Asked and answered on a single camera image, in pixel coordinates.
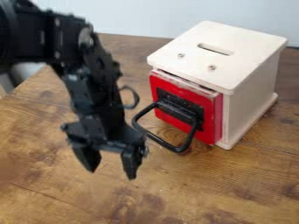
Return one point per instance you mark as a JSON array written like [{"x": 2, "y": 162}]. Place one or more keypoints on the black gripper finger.
[
  {"x": 131, "y": 160},
  {"x": 87, "y": 154}
]

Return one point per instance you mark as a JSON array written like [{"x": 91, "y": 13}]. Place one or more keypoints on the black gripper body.
[{"x": 94, "y": 133}]

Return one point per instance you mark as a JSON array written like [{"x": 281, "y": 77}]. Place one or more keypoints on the red drawer front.
[{"x": 194, "y": 99}]

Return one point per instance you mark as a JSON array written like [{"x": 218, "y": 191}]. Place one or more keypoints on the black metal drawer handle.
[{"x": 178, "y": 124}]

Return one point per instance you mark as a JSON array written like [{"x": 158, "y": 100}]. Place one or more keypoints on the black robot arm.
[{"x": 38, "y": 35}]

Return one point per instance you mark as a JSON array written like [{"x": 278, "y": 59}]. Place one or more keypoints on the white wooden drawer box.
[{"x": 234, "y": 61}]

